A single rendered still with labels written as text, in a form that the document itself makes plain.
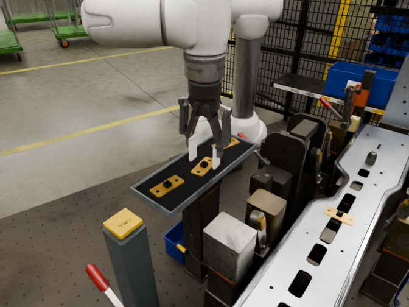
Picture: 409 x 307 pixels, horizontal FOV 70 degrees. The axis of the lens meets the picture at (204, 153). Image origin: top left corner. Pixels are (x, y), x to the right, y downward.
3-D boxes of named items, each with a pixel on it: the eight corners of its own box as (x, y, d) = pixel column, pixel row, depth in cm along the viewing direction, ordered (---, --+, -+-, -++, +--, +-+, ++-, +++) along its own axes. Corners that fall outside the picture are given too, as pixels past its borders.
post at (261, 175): (252, 270, 104) (265, 183, 82) (240, 262, 107) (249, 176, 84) (259, 260, 107) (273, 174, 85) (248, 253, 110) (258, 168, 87)
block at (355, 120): (336, 187, 141) (358, 120, 121) (328, 184, 143) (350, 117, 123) (338, 183, 144) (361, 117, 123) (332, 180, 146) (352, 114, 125)
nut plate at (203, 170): (202, 177, 74) (202, 173, 74) (189, 172, 76) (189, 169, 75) (217, 161, 80) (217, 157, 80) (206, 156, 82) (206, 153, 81)
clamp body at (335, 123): (324, 195, 137) (344, 130, 117) (304, 187, 142) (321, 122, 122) (329, 189, 141) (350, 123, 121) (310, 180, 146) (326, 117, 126)
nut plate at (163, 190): (158, 198, 68) (158, 194, 67) (148, 190, 70) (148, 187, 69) (185, 182, 73) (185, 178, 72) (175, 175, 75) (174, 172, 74)
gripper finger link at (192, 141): (190, 139, 74) (188, 139, 74) (191, 162, 78) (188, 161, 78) (196, 134, 76) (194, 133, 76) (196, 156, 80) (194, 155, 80)
